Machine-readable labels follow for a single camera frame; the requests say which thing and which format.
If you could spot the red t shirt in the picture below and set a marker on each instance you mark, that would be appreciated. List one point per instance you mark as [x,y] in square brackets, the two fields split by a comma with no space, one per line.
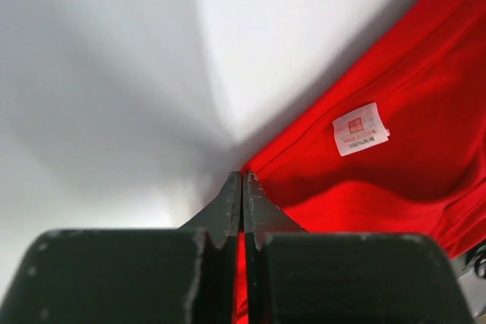
[397,144]

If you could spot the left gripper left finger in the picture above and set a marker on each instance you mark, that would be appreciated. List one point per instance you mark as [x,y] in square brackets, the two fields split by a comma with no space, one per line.
[183,275]

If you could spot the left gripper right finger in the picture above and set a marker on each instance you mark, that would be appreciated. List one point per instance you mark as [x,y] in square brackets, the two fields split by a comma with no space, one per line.
[295,276]

